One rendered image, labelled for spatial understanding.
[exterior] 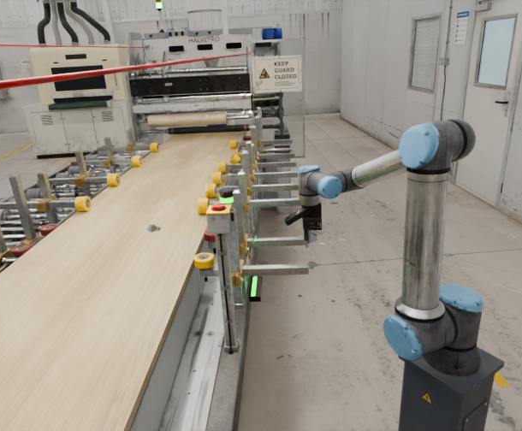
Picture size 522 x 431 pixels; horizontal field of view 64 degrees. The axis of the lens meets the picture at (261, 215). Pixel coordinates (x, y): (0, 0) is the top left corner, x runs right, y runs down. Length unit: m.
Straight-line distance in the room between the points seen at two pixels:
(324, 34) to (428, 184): 9.60
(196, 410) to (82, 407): 0.43
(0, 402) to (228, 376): 0.62
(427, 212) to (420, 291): 0.25
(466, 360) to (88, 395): 1.18
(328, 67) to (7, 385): 10.06
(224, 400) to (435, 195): 0.85
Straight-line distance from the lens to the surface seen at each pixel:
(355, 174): 1.70
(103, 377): 1.22
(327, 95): 10.80
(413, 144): 1.23
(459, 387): 1.62
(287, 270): 1.68
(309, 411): 2.29
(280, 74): 4.22
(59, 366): 1.31
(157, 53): 4.68
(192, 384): 1.55
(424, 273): 1.34
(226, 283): 1.37
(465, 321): 1.55
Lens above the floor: 1.66
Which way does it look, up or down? 21 degrees down
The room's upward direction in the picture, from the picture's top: 3 degrees counter-clockwise
